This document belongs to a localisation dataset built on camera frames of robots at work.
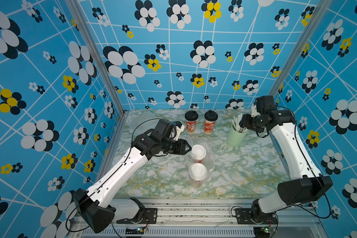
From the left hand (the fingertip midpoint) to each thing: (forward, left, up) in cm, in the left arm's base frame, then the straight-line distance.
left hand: (190, 147), depth 69 cm
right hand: (+14, -31, +1) cm, 34 cm away
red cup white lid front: (+2, -5, -9) cm, 11 cm away
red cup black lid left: (+28, -2, -9) cm, 30 cm away
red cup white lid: (-10, -3, -9) cm, 14 cm away
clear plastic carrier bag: (-2, -10, -11) cm, 15 cm away
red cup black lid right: (+28, -14, -9) cm, 32 cm away
